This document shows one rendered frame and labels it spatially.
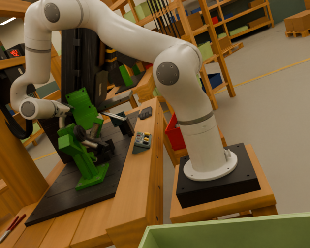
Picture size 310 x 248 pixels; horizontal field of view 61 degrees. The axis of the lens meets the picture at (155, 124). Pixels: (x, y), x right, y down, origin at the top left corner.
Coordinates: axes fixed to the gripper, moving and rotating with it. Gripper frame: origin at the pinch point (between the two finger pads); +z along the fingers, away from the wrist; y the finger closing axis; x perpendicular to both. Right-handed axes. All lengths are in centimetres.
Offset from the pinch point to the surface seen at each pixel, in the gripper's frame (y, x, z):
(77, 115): -6.0, 0.8, 2.9
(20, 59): 32.1, -13.5, -0.8
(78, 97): -3.3, -8.4, 2.4
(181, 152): -63, -5, 4
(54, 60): 53, -17, 67
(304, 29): -214, -297, 499
